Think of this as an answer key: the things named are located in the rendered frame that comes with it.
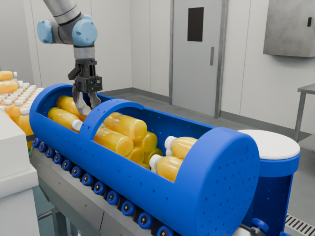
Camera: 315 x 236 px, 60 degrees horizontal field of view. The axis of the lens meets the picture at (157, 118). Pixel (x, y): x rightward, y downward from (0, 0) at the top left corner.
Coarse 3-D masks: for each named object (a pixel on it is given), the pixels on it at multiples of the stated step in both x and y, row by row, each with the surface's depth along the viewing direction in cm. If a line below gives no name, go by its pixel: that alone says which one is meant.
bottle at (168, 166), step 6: (162, 156) 73; (168, 156) 70; (174, 156) 69; (156, 162) 71; (162, 162) 68; (168, 162) 67; (174, 162) 66; (180, 162) 66; (156, 168) 72; (162, 168) 68; (168, 168) 66; (174, 168) 65; (162, 174) 68; (168, 174) 66; (174, 174) 65; (174, 180) 65
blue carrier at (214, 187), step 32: (32, 128) 113; (64, 128) 92; (96, 128) 82; (160, 128) 97; (192, 128) 83; (224, 128) 65; (96, 160) 78; (128, 160) 68; (192, 160) 57; (224, 160) 58; (256, 160) 70; (128, 192) 71; (160, 192) 60; (192, 192) 54; (224, 192) 61; (192, 224) 55; (224, 224) 65
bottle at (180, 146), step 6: (174, 138) 75; (180, 138) 72; (186, 138) 71; (192, 138) 71; (174, 144) 72; (180, 144) 70; (186, 144) 69; (192, 144) 69; (174, 150) 72; (180, 150) 70; (186, 150) 69; (180, 156) 70
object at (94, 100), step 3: (90, 93) 107; (93, 93) 106; (90, 96) 107; (93, 96) 108; (96, 96) 106; (90, 99) 108; (93, 99) 108; (96, 99) 107; (99, 99) 105; (90, 102) 109; (93, 102) 108; (96, 102) 108; (99, 102) 106; (93, 105) 109; (96, 105) 110; (93, 108) 109
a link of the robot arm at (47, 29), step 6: (42, 24) 85; (48, 24) 85; (54, 24) 85; (42, 30) 86; (48, 30) 85; (54, 30) 84; (42, 36) 86; (48, 36) 85; (54, 36) 86; (42, 42) 88; (48, 42) 87; (54, 42) 89; (60, 42) 86
